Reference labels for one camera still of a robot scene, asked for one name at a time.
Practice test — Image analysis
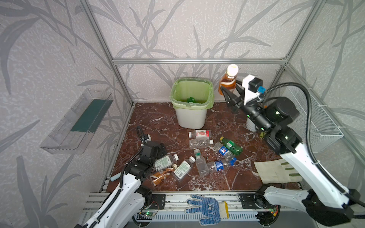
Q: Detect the green bottle yellow cap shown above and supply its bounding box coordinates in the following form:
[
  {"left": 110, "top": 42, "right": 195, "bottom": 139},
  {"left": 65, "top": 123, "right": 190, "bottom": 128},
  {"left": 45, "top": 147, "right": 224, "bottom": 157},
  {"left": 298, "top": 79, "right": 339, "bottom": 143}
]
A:
[{"left": 220, "top": 136, "right": 243, "bottom": 156}]

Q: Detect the green bin liner bag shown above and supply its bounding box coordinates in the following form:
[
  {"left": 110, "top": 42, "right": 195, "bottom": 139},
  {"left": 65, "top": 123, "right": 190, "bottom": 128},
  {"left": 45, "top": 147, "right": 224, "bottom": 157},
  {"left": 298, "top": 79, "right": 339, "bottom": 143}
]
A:
[{"left": 170, "top": 78, "right": 215, "bottom": 110}]

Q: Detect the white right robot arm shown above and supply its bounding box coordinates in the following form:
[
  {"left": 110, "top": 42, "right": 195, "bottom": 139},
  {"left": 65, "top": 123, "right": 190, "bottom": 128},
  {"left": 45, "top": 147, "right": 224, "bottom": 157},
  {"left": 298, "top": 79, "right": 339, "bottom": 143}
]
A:
[{"left": 221, "top": 80, "right": 365, "bottom": 227}]

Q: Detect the blue label pepsi bottle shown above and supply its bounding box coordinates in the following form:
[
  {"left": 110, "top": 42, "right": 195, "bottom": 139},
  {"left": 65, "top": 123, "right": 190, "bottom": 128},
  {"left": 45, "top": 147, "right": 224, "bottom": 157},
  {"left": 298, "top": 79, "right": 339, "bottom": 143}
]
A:
[{"left": 213, "top": 142, "right": 234, "bottom": 161}]

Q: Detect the potted artificial flower plant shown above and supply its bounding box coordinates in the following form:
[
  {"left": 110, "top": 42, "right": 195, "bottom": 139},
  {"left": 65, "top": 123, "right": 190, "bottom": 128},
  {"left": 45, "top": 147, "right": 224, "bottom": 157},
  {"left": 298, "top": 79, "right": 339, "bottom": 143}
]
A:
[{"left": 246, "top": 118, "right": 266, "bottom": 139}]

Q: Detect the light blue spatula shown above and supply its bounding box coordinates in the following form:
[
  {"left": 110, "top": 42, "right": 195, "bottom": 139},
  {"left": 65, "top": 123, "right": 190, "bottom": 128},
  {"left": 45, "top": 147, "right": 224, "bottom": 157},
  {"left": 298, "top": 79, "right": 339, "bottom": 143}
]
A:
[{"left": 110, "top": 173, "right": 122, "bottom": 181}]

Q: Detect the white wire mesh basket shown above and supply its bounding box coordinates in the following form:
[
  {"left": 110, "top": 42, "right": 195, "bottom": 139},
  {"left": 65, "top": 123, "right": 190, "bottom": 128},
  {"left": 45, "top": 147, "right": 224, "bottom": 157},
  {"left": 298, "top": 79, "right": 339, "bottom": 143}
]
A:
[{"left": 282, "top": 86, "right": 343, "bottom": 153}]

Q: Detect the brown tea bottle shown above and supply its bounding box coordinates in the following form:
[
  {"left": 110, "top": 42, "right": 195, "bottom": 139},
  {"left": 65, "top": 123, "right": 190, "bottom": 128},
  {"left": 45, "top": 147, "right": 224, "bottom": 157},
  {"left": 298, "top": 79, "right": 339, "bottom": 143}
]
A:
[
  {"left": 218, "top": 64, "right": 239, "bottom": 96},
  {"left": 151, "top": 164, "right": 178, "bottom": 186}
]

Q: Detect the green circuit board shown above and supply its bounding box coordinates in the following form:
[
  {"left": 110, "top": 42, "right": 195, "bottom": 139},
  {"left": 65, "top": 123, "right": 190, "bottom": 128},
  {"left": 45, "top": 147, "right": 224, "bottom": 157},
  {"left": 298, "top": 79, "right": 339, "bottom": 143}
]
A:
[{"left": 137, "top": 210, "right": 158, "bottom": 220}]

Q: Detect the clear wall shelf tray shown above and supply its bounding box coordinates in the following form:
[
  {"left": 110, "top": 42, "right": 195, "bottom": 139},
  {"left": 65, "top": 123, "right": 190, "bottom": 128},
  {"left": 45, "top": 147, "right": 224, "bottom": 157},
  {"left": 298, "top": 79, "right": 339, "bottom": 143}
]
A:
[{"left": 40, "top": 89, "right": 114, "bottom": 155}]

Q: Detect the blue label crushed bottle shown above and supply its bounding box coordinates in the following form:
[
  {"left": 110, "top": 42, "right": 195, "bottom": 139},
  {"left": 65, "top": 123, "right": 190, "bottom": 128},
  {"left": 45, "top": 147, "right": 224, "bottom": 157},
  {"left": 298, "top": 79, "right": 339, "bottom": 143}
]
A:
[{"left": 207, "top": 158, "right": 237, "bottom": 172}]

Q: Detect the clear unlabelled bottle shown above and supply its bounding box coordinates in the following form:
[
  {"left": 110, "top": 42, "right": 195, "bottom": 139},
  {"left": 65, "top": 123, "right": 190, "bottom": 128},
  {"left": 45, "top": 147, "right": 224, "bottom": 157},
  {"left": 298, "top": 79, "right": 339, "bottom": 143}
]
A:
[{"left": 189, "top": 139, "right": 214, "bottom": 150}]

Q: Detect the guava juice bottle red label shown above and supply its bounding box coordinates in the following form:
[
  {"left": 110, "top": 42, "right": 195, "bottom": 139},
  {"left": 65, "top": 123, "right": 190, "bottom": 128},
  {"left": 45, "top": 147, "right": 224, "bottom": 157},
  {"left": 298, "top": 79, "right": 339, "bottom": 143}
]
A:
[{"left": 188, "top": 130, "right": 212, "bottom": 140}]

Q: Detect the blue dotted work glove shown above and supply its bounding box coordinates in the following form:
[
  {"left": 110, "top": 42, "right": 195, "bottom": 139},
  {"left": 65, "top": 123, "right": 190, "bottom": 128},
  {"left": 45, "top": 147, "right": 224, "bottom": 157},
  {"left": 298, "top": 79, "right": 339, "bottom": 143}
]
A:
[{"left": 185, "top": 195, "right": 229, "bottom": 226}]

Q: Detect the white plastic trash bin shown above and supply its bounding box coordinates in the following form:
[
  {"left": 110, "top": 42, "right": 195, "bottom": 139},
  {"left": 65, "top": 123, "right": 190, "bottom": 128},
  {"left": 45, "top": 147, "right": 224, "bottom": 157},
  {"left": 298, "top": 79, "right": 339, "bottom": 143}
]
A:
[{"left": 175, "top": 108, "right": 207, "bottom": 129}]

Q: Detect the white label bottle left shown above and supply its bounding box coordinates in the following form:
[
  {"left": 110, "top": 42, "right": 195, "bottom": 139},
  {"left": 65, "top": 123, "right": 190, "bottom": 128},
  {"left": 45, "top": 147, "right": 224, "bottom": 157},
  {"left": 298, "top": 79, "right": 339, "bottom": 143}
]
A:
[{"left": 155, "top": 154, "right": 179, "bottom": 171}]

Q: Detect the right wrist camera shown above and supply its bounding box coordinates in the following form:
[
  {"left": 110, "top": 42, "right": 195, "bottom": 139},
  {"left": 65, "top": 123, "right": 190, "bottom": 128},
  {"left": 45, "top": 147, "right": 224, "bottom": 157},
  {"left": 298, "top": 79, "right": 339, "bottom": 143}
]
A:
[{"left": 242, "top": 75, "right": 266, "bottom": 106}]

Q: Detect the clear bottle green cap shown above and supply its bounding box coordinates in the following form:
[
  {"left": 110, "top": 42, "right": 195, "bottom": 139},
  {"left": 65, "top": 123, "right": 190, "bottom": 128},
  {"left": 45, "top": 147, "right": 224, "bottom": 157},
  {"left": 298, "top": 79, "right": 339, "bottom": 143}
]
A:
[{"left": 194, "top": 149, "right": 210, "bottom": 177}]

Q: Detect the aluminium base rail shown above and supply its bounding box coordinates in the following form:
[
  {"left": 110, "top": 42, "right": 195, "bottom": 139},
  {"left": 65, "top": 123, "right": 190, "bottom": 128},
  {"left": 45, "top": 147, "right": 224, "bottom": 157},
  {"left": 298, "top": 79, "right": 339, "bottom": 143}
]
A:
[{"left": 79, "top": 190, "right": 314, "bottom": 223}]

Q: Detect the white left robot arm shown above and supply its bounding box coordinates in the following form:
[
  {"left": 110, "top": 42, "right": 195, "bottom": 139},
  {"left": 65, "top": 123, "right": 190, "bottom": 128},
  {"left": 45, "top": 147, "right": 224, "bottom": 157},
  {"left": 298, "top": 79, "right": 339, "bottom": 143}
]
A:
[{"left": 75, "top": 126, "right": 166, "bottom": 228}]

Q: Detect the beige striped oven mitt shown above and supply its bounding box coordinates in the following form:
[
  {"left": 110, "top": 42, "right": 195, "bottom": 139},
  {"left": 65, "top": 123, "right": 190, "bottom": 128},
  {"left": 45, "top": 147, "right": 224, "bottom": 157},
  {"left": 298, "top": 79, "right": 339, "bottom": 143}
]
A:
[{"left": 254, "top": 159, "right": 303, "bottom": 184}]

